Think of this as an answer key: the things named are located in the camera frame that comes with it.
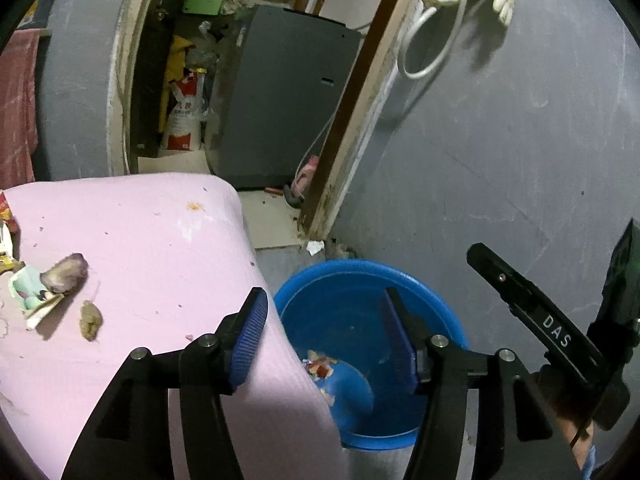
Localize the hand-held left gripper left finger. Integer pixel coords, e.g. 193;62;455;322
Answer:
60;287;269;480

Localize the person's right forearm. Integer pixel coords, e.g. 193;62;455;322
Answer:
581;442;602;472

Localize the pink plastic item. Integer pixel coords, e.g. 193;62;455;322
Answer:
295;155;321;196

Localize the red checked cloth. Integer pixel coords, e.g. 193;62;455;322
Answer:
0;29;42;184

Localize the red white wrapper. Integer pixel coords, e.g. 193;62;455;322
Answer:
301;349;341;380

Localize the yellow bag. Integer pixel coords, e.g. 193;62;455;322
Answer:
158;35;194;133

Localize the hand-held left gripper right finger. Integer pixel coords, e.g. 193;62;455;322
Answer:
381;287;588;480

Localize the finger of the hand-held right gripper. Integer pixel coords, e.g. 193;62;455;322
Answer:
466;242;609;387

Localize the thin white drain hose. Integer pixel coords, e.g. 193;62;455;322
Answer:
297;105;347;182

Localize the grey washing machine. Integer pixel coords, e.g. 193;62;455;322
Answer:
211;5;366;191

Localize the grey beige wrapper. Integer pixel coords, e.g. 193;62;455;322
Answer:
39;253;90;295

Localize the clear plastic bags pile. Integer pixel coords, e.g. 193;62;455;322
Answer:
187;19;222;77

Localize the white red sack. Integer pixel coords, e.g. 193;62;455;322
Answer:
160;71;209;152

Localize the person's right hand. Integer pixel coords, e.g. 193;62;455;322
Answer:
551;407;597;469

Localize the white flexible hose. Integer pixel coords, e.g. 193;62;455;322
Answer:
397;0;474;81

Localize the wooden door frame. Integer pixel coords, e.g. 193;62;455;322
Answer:
107;0;420;242

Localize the green white wrapper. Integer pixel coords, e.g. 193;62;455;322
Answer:
9;265;66;332

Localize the brown lump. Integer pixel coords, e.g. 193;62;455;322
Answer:
80;301;104;344

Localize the pink ribbed cloth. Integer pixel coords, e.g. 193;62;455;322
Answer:
0;172;351;480

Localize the green box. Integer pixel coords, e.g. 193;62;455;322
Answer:
181;0;224;17

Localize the blue plastic basin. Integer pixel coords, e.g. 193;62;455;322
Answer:
274;259;469;450

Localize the dark wooden door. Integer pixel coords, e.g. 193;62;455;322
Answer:
131;5;176;159

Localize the yellow red wrapper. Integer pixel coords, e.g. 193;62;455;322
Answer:
0;191;24;274

